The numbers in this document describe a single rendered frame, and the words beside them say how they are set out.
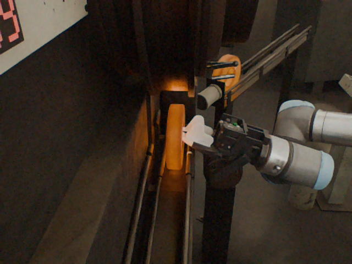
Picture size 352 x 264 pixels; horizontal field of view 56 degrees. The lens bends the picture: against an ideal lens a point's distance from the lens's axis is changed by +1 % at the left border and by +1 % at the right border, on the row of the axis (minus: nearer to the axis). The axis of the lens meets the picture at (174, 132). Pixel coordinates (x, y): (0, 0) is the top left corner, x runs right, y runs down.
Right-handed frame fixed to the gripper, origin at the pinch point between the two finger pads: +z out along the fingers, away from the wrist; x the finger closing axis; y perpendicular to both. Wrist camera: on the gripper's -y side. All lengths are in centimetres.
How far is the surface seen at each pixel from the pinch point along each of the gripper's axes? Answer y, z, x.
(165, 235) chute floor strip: -9.8, -2.1, 21.5
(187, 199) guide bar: -3.0, -4.0, 17.7
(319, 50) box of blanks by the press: -5, -104, -191
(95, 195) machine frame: 9.4, 11.4, 35.5
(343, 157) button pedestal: -22, -81, -60
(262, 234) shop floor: -60, -57, -39
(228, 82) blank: -2, -17, -49
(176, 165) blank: -4.1, -1.5, 6.7
